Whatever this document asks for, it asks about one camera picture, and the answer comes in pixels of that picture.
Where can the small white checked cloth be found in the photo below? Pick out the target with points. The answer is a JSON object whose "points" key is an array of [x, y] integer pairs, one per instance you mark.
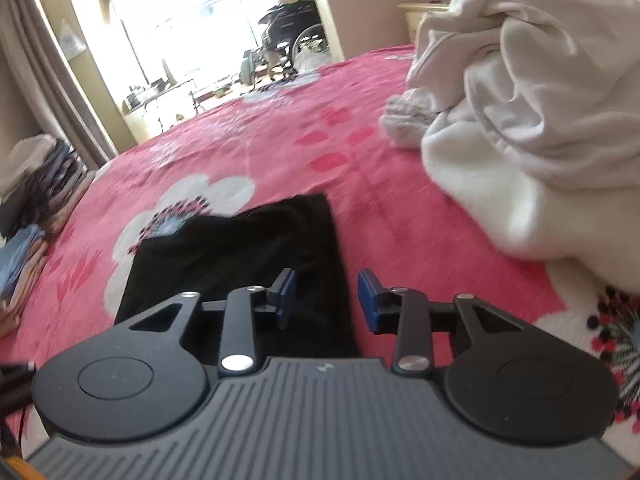
{"points": [[407, 120]]}

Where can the stack of folded clothes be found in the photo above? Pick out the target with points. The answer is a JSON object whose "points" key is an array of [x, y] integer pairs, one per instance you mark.
{"points": [[45, 190]]}

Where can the cream wardrobe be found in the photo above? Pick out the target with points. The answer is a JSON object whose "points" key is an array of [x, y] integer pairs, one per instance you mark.
{"points": [[80, 50]]}

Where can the black wheelchair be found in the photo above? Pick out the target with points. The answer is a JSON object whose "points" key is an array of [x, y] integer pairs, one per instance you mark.
{"points": [[285, 35]]}

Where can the cream nightstand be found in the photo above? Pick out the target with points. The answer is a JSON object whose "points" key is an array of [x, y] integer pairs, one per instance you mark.
{"points": [[415, 17]]}

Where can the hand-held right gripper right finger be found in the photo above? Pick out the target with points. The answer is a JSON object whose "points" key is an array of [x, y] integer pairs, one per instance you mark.
{"points": [[369, 302]]}

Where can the grey curtain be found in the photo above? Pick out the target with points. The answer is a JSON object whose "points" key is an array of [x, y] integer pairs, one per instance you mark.
{"points": [[45, 60]]}

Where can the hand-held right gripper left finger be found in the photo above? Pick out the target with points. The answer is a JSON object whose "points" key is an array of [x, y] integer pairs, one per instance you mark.
{"points": [[286, 297]]}

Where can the folding table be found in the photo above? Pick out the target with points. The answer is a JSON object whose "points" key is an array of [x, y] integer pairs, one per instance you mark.
{"points": [[160, 97]]}

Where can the white crumpled garment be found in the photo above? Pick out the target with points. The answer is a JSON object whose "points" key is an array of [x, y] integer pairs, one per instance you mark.
{"points": [[540, 60]]}

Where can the white plastic bag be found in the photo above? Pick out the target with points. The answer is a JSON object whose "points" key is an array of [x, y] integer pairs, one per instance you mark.
{"points": [[311, 57]]}

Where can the pink floral blanket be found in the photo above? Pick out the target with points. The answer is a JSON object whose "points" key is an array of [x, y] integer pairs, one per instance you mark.
{"points": [[375, 185]]}

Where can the black t-shirt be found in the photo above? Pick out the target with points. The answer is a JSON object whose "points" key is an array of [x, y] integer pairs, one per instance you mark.
{"points": [[235, 250]]}

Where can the near blue and beige clothes stack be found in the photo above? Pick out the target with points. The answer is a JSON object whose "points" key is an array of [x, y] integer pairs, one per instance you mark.
{"points": [[25, 300]]}

